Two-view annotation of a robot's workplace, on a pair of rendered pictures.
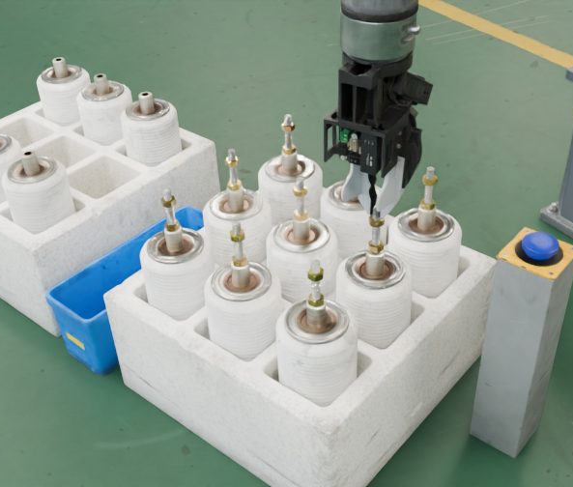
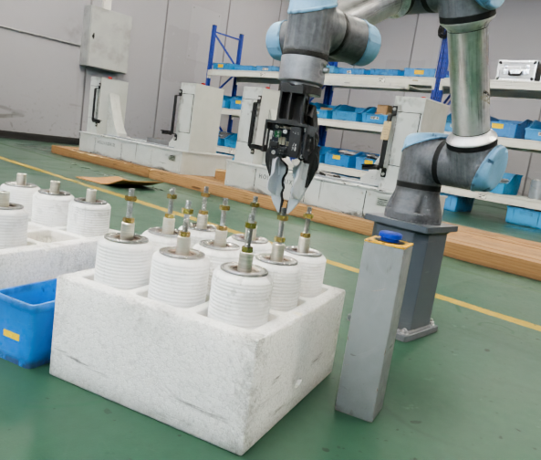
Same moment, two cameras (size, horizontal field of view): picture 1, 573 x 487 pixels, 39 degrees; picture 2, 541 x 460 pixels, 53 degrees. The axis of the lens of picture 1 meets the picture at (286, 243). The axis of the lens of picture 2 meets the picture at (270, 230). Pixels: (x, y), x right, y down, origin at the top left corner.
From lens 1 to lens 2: 0.48 m
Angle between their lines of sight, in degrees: 32
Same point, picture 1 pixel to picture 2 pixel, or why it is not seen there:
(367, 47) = (300, 71)
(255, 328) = (192, 284)
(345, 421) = (267, 338)
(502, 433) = (362, 399)
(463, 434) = (330, 410)
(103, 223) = (48, 259)
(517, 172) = not seen: hidden behind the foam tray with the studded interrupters
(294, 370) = (227, 301)
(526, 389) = (382, 350)
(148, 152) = (86, 227)
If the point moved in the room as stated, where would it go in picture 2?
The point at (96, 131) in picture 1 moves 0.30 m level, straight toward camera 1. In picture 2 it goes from (44, 217) to (66, 247)
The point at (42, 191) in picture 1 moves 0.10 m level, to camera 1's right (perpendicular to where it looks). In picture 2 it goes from (9, 217) to (65, 222)
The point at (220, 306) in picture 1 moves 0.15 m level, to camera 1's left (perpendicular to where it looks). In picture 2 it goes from (168, 261) to (67, 254)
